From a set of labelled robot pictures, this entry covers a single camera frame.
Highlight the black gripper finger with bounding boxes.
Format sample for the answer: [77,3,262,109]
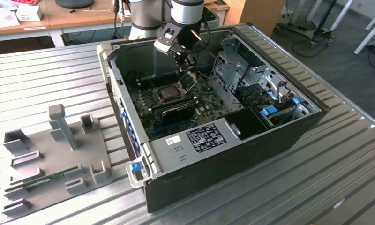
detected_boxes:
[185,53,198,72]
[177,53,186,76]

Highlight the CPU socket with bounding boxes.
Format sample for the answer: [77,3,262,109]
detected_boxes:
[155,84,189,105]

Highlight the silver drive cage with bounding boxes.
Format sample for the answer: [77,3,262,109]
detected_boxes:
[210,31,272,110]

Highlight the green motherboard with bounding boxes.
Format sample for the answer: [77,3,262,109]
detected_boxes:
[127,71,241,141]

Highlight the black graphics card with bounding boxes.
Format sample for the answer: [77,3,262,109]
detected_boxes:
[161,105,195,125]

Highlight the wooden cabinet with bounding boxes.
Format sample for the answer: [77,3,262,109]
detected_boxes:
[223,0,288,37]

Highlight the hard disk in blue carrier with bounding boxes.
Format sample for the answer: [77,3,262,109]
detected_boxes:
[258,105,301,128]

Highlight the wooden desk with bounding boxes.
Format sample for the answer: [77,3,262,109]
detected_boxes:
[0,0,231,49]

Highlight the silver power supply unit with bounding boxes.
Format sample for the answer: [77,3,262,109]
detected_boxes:
[143,117,244,180]

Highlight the black round cushion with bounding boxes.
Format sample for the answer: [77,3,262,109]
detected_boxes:
[55,0,95,9]

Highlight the black wheeled stand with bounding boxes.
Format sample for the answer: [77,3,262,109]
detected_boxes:
[276,0,341,49]

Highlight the blue case latch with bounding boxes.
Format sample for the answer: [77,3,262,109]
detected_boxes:
[130,161,145,174]

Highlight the black grey PC case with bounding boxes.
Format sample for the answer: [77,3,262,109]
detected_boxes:
[97,22,344,214]

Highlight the white cardboard box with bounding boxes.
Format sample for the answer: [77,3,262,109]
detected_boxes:
[15,5,45,22]

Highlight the red small items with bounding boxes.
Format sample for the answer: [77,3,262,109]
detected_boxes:
[11,0,41,6]

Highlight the grey parts rack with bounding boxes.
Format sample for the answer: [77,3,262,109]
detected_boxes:
[2,104,117,218]

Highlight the white plastic bag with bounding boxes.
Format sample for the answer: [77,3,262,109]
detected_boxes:
[0,6,22,30]

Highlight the green RAM stick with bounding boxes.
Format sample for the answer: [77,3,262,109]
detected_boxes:
[22,172,67,188]

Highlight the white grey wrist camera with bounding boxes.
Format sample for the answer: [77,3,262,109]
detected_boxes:
[154,22,185,55]

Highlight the white table frame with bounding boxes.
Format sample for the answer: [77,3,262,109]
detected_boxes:
[330,0,375,55]

